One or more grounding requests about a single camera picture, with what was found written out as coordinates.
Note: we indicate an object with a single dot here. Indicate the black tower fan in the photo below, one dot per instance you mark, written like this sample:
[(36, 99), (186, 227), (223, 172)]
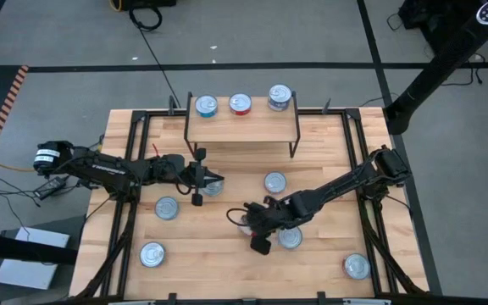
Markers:
[(439, 63)]

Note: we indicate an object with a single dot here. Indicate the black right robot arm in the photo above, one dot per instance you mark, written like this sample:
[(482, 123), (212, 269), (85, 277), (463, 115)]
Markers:
[(341, 186)]

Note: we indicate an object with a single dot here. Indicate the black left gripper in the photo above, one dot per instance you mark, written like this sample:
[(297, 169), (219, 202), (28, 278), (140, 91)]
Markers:
[(192, 174)]

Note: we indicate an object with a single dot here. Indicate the black equipment base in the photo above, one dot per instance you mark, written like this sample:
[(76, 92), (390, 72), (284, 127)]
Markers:
[(417, 12)]

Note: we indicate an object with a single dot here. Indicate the black beam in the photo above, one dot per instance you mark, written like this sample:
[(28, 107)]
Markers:
[(15, 247)]

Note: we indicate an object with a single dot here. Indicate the orange black striped tape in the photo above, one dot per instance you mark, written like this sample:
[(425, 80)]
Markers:
[(4, 112)]

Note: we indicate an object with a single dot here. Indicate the white flat box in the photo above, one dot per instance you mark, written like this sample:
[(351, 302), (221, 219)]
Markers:
[(32, 262)]

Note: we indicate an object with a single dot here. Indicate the black metal table frame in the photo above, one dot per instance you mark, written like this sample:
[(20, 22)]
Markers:
[(353, 114)]

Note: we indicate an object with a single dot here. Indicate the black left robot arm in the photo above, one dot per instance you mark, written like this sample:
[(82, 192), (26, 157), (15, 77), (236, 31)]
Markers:
[(108, 169)]

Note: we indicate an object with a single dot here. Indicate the black power brick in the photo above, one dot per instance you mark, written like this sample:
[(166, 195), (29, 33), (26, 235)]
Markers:
[(50, 187)]

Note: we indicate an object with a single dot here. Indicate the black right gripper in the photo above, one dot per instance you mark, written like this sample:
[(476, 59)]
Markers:
[(271, 214)]

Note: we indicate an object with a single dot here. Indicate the red seafood can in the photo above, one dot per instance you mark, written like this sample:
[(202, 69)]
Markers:
[(244, 229), (275, 182), (356, 266), (240, 103)]

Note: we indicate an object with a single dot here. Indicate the black floor equipment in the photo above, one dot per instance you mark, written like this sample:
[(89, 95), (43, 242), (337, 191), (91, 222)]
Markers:
[(151, 3)]

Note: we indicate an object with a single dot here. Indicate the wooden shelf with black legs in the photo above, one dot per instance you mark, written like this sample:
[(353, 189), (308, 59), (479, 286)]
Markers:
[(244, 127)]

